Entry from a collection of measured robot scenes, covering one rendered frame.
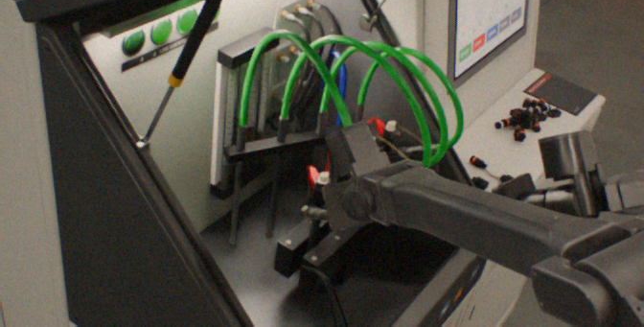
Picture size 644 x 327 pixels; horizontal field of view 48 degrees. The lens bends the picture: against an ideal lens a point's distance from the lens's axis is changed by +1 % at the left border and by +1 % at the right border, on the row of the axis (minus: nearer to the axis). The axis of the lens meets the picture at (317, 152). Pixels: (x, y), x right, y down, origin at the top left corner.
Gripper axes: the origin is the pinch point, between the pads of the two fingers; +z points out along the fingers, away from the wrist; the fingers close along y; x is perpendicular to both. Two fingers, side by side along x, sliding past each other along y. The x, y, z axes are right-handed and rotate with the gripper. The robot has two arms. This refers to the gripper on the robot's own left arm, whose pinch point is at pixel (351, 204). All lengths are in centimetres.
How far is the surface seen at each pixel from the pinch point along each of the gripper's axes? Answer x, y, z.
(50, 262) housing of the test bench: -3, 53, 31
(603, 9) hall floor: -101, -263, 349
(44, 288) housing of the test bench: 2, 57, 39
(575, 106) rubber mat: -14, -79, 73
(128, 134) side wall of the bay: -16.9, 30.6, -5.4
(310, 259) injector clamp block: 8.0, 5.3, 27.8
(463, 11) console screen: -38, -42, 41
